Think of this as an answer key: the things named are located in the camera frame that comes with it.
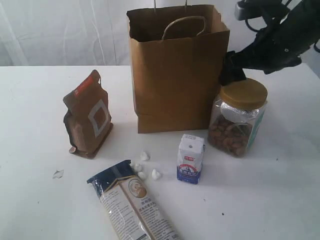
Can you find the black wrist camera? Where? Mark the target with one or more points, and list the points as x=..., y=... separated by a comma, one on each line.
x=251, y=9

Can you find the white background curtain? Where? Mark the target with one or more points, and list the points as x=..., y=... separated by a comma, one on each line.
x=68, y=32

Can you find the torn clear plastic scrap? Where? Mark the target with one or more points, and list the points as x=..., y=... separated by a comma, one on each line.
x=58, y=174

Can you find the white blue milk carton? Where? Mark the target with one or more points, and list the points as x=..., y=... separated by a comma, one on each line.
x=190, y=158

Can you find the white crumpled paper bit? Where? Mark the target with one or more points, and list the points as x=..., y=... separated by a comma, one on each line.
x=142, y=175
x=144, y=156
x=138, y=168
x=155, y=175

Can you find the noodle packet blue and white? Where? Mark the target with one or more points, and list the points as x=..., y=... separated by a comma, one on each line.
x=133, y=213

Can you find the brown paper shopping bag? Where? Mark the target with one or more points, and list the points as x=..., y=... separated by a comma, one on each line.
x=177, y=56

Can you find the clear jar with gold lid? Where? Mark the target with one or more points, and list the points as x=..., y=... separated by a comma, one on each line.
x=236, y=115

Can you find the brown kraft coffee pouch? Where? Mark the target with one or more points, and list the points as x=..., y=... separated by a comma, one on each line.
x=88, y=121

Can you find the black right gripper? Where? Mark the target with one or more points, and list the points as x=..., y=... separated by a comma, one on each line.
x=277, y=46

